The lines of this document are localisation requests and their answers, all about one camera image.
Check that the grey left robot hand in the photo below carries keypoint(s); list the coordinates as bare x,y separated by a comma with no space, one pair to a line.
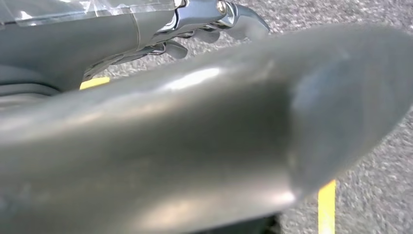
193,145

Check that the yellow floor tape square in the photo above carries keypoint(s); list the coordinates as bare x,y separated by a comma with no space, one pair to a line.
326,210

